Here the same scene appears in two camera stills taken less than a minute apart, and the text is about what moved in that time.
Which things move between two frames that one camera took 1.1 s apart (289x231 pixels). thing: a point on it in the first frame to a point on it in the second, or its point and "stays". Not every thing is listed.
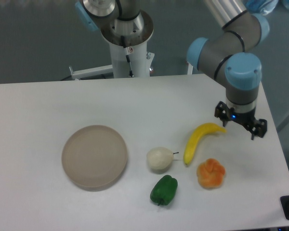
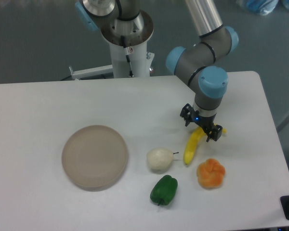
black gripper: [257, 126] to [206, 122]
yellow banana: [204, 128] stays
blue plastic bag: [264, 7] stays
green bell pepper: [164, 190] stays
